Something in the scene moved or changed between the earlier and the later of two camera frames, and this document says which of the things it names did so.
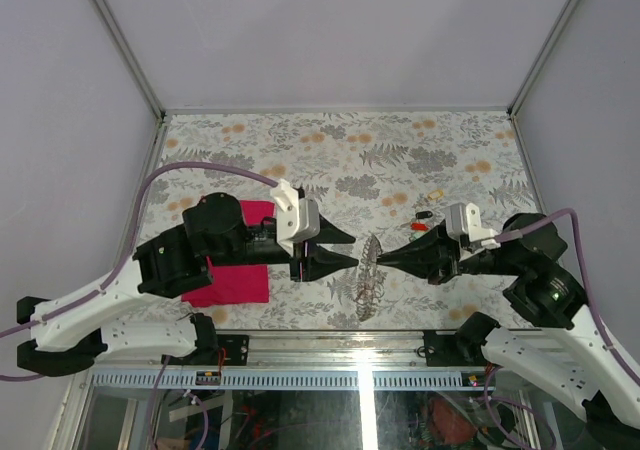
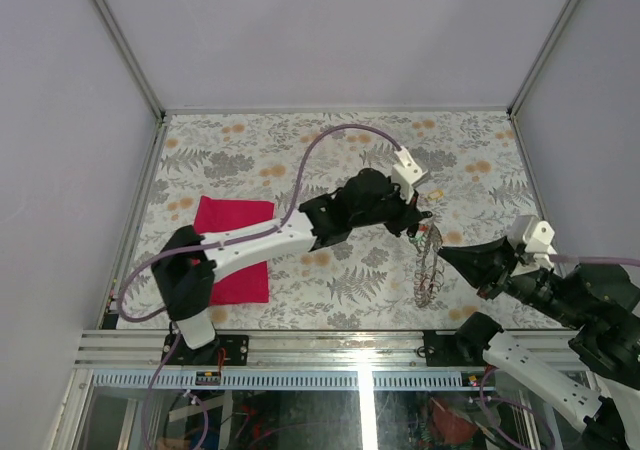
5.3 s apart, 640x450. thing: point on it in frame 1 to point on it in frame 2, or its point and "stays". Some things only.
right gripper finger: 434,256 to 482,263
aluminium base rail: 343,360 stays
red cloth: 237,284 stays
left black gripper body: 258,250 to 391,211
